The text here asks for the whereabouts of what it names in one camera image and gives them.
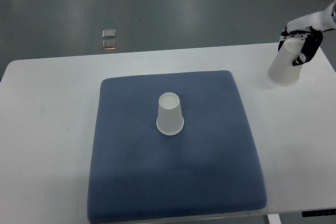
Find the black white robotic hand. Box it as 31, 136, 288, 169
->
278, 2, 335, 66

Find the white paper cup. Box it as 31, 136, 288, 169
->
156, 92, 184, 136
267, 38, 304, 86

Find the white paper cup on cushion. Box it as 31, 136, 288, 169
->
156, 92, 184, 136

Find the blue fabric cushion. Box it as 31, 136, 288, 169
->
87, 70, 267, 223

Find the black table control panel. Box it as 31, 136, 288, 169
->
301, 209, 336, 218

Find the white table leg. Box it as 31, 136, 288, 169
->
267, 214, 281, 224

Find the upper metal floor plate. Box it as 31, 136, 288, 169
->
102, 28, 116, 38

